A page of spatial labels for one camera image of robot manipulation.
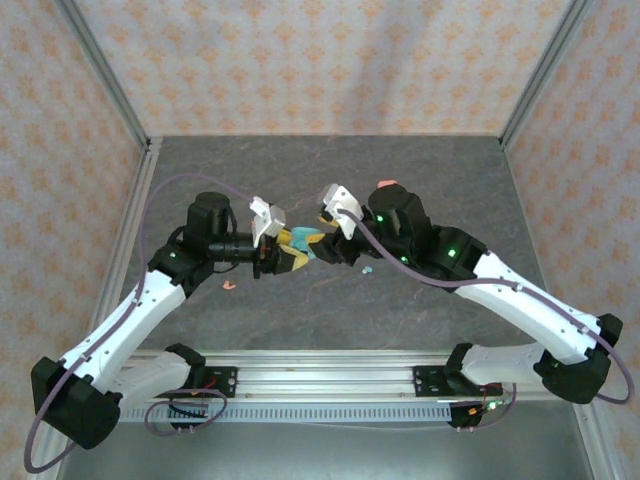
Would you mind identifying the white slotted cable duct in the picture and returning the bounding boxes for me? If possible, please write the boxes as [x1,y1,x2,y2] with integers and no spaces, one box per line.
[117,403,454,424]

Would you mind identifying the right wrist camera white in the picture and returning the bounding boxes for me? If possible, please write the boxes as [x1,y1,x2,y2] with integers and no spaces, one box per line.
[319,183,365,237]

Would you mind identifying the aluminium frame side rail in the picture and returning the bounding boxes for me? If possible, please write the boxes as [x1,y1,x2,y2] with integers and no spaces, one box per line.
[24,137,164,480]

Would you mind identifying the blue earbud charging case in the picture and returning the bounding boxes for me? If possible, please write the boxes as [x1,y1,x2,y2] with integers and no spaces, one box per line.
[290,226,317,261]

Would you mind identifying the aluminium mounting rail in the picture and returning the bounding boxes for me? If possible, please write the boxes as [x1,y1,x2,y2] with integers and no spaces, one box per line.
[52,349,600,401]

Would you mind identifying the aluminium frame post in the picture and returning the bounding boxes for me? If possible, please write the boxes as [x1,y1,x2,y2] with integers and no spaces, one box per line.
[499,0,592,149]
[52,0,153,149]

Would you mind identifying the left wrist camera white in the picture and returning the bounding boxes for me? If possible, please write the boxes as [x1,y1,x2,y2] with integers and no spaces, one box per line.
[248,194,288,250]

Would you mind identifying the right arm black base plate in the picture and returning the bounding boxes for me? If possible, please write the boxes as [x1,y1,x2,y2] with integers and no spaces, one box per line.
[411,363,504,400]

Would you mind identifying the red black power wires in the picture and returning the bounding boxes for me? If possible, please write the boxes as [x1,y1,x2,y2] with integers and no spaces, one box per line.
[468,382,516,417]
[187,377,221,407]

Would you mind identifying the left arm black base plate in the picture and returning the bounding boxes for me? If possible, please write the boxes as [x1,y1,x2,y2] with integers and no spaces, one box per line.
[197,366,238,399]

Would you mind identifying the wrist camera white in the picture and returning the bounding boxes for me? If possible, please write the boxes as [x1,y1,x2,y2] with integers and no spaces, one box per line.
[319,183,365,237]
[248,194,288,250]

